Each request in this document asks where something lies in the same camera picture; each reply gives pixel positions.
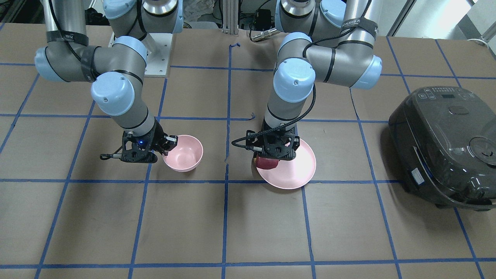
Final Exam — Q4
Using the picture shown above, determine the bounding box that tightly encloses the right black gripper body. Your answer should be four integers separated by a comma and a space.
138, 119, 169, 153

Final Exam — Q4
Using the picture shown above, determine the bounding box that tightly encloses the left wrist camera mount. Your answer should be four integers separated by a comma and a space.
261, 134, 300, 161

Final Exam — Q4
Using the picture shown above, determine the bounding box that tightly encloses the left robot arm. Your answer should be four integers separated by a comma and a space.
232, 0, 383, 160

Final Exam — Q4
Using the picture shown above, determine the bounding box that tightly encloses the dark grey rice cooker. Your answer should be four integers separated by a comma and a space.
388, 86, 496, 211

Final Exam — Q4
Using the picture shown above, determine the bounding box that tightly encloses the pink plate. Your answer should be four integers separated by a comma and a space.
257, 139, 317, 189

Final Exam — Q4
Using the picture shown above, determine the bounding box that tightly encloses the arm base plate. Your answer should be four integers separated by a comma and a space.
108, 32, 173, 78

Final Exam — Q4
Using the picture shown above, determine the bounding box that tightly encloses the pink bowl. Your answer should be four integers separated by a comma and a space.
162, 135, 203, 172

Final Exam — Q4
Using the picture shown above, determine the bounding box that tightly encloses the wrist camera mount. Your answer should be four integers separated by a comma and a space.
100, 131, 158, 163
261, 134, 300, 161

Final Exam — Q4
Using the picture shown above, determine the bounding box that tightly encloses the aluminium frame post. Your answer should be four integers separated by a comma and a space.
222, 0, 239, 36

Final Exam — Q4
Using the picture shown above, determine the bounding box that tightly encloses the red apple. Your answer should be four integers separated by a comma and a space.
254, 156, 280, 170

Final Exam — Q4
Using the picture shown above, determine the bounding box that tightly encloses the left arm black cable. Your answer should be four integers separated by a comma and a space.
231, 0, 372, 150

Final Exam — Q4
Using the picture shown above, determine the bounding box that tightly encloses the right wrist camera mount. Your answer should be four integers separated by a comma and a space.
100, 131, 158, 163

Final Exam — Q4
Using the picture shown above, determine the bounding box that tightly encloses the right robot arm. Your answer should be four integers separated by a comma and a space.
35, 0, 184, 162

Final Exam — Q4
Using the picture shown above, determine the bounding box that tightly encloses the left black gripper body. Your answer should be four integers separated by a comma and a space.
260, 125, 299, 155

